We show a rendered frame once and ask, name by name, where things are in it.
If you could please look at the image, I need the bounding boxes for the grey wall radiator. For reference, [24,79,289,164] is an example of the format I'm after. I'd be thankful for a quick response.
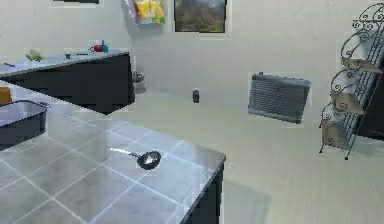
[247,72,312,125]

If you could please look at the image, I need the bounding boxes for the yellow hanging towel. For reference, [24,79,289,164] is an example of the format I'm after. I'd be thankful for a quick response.
[125,0,166,25]

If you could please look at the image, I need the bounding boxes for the dark wall frame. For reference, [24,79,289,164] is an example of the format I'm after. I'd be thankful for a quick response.
[53,0,100,5]

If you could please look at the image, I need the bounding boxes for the dark framed landscape picture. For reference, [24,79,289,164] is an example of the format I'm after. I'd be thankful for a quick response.
[173,0,228,34]

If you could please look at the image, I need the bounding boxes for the black ladle with silver handle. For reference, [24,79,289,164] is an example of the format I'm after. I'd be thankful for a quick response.
[109,147,163,171]

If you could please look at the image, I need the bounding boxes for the grey tiled kitchen island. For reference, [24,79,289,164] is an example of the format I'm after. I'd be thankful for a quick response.
[0,83,227,224]

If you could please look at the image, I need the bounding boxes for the orange box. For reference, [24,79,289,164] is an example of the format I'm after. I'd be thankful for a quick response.
[0,86,13,106]

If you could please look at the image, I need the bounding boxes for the grey metal pot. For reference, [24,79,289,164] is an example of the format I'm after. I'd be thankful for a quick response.
[132,70,146,84]

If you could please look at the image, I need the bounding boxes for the black rectangular baking pan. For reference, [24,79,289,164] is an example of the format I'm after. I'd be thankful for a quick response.
[0,100,50,152]

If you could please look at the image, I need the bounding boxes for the dark kitchen counter cabinet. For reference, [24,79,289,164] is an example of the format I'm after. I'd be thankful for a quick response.
[0,49,136,116]

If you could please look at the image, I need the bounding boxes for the black wire scroll shelf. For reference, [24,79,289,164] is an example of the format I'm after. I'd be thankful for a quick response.
[318,3,384,161]

